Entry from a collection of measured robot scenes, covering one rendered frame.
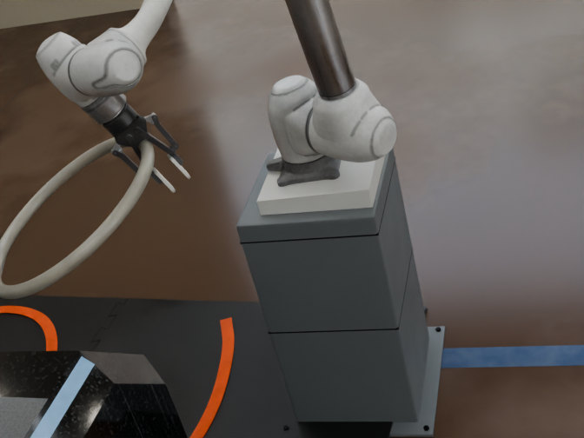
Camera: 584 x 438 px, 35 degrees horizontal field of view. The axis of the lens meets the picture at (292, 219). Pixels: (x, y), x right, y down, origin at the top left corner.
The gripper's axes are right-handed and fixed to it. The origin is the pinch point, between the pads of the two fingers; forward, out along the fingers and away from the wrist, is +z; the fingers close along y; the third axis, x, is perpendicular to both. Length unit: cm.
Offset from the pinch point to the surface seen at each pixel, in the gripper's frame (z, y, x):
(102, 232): -10.2, 17.3, 23.4
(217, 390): 99, 45, -66
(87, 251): -9.6, 22.1, 24.3
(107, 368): 28, 45, -2
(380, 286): 72, -20, -11
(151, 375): 45, 42, -13
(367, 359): 94, -3, -19
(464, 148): 148, -94, -152
